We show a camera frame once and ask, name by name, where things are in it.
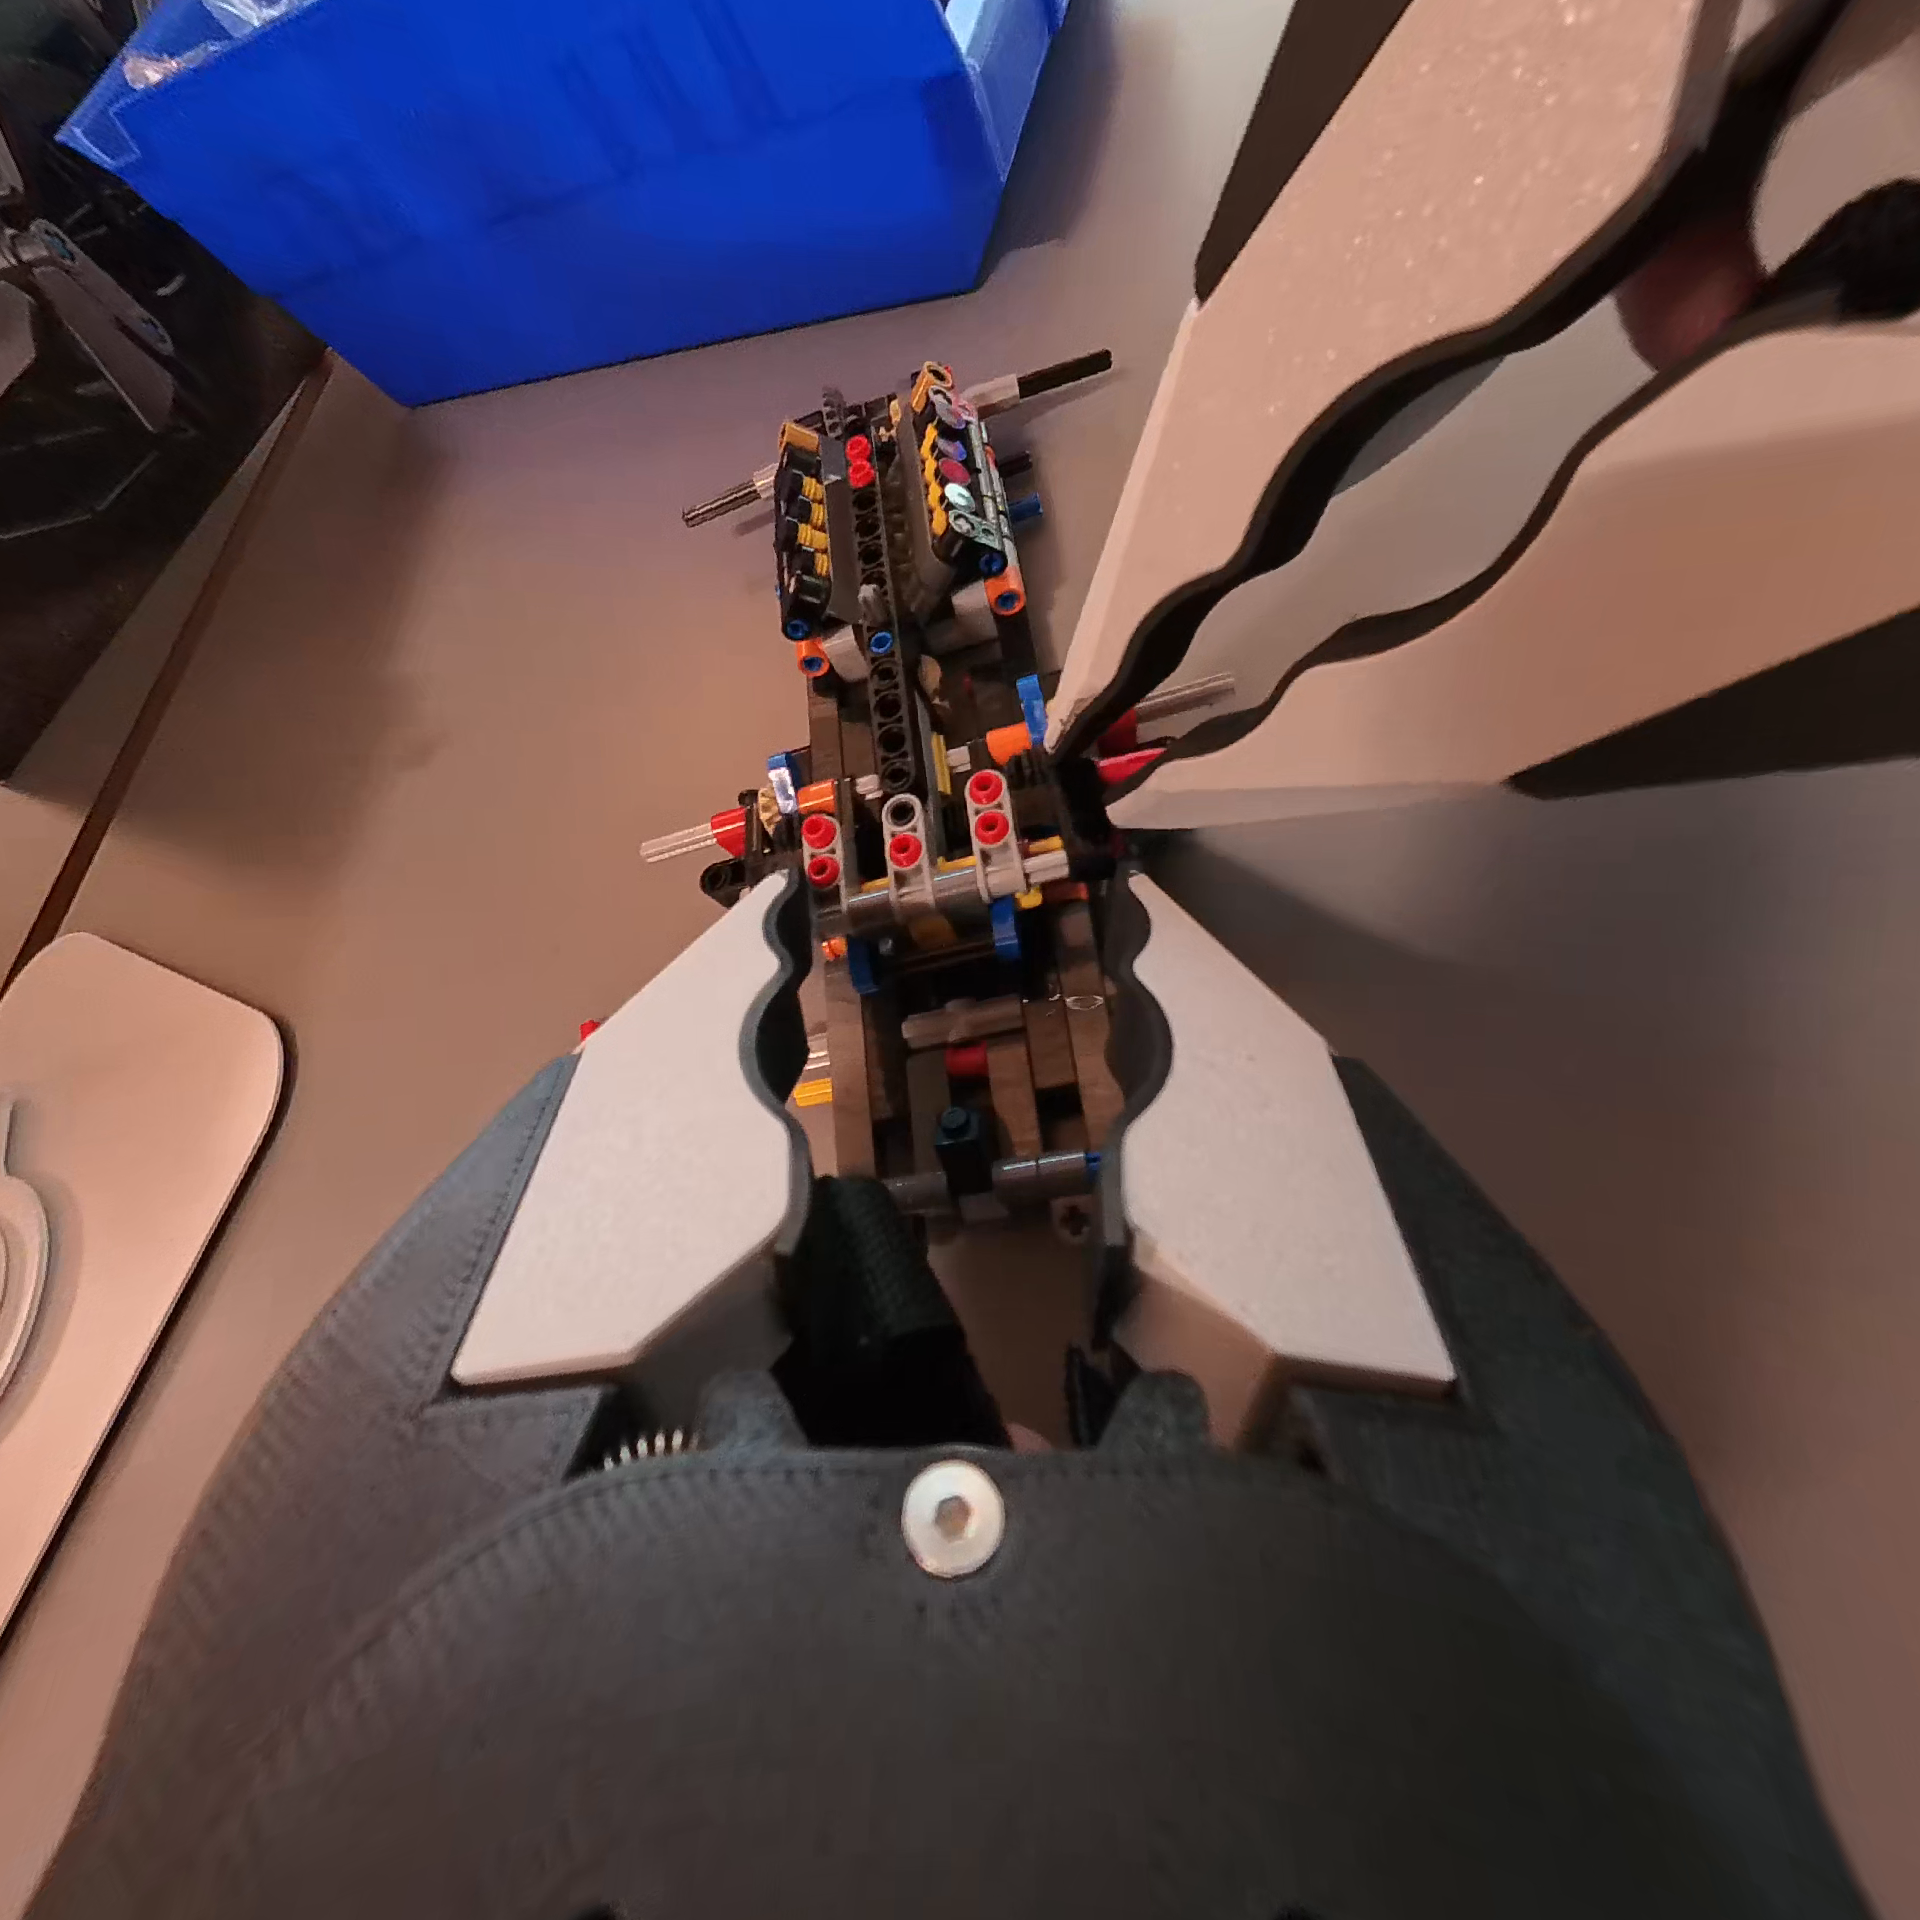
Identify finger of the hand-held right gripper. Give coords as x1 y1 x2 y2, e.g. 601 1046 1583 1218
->
1043 0 1854 757
1111 292 1920 831

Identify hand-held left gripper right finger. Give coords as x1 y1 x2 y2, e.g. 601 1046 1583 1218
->
1111 871 1461 1444

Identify blue plastic bin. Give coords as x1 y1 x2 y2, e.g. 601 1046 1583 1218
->
57 0 1075 410

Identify lego technic car chassis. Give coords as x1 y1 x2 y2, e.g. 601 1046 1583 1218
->
642 350 1239 1244

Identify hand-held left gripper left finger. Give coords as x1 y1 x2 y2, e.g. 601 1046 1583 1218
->
450 866 816 1390

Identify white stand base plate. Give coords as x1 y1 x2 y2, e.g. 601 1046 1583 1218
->
0 933 289 1630

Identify person's right hand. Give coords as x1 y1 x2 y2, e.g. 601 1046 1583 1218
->
1616 221 1769 374

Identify round stand foot with pole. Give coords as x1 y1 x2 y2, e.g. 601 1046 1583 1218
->
0 1093 74 1396

